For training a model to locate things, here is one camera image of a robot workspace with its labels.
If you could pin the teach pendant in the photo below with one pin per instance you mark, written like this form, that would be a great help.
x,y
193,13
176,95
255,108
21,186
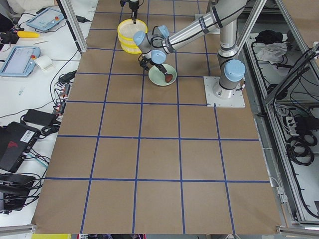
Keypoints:
x,y
46,19
20,62

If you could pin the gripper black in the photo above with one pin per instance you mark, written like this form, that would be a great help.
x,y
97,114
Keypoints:
x,y
133,5
160,67

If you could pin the yellow steamer layer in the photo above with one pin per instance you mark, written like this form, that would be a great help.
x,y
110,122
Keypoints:
x,y
126,30
132,49

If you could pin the light green plate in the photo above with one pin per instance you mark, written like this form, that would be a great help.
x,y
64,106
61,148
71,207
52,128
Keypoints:
x,y
158,78

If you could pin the white crumpled cloth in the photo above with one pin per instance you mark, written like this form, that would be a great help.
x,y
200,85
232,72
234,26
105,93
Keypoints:
x,y
273,53

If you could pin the brown bun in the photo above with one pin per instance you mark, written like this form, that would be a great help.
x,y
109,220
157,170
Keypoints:
x,y
168,78

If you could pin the far teach pendant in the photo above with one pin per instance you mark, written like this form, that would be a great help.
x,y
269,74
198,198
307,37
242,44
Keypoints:
x,y
46,19

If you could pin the black power brick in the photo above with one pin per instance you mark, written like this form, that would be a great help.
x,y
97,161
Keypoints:
x,y
39,118

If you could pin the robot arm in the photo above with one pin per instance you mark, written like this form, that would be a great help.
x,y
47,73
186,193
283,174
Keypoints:
x,y
133,1
158,43

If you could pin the near teach pendant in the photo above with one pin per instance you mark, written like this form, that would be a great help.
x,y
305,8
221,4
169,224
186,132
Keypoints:
x,y
20,62

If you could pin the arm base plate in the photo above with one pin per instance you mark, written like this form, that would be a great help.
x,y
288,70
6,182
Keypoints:
x,y
218,97

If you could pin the aluminium frame post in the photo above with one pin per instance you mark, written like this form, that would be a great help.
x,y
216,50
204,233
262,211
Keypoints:
x,y
73,25

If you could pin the black laptop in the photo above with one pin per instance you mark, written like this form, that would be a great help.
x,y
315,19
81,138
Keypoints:
x,y
16,140

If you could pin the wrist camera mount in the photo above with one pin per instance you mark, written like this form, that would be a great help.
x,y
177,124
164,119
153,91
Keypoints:
x,y
144,62

